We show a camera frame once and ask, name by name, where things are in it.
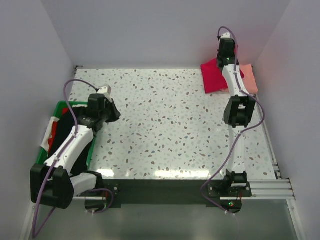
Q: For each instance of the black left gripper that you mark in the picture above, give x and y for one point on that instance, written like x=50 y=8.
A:
x=116 y=114

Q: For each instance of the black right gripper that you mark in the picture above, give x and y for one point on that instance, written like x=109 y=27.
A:
x=233 y=49

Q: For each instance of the crimson red t-shirt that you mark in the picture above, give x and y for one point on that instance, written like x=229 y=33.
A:
x=213 y=80

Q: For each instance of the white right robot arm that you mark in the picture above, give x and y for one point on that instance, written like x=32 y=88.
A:
x=237 y=115

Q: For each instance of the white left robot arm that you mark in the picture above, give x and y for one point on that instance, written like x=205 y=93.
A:
x=53 y=183

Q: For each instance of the folded salmon pink t-shirt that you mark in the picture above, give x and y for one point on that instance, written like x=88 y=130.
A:
x=248 y=78

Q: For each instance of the black t-shirt with logo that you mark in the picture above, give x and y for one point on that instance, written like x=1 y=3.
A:
x=78 y=139

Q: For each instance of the green plastic bin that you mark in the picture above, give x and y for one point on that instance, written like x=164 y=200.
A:
x=43 y=155

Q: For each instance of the red and white t-shirt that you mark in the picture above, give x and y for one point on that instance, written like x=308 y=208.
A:
x=50 y=133

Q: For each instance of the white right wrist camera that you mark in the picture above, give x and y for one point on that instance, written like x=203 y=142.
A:
x=226 y=35

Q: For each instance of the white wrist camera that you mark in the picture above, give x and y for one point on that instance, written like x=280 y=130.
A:
x=105 y=90
x=226 y=35

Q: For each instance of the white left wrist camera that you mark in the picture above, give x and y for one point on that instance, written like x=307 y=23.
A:
x=105 y=90

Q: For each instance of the aluminium frame rail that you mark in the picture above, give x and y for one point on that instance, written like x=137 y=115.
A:
x=276 y=189

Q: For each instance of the black mounting base plate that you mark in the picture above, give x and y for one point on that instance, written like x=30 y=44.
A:
x=169 y=192

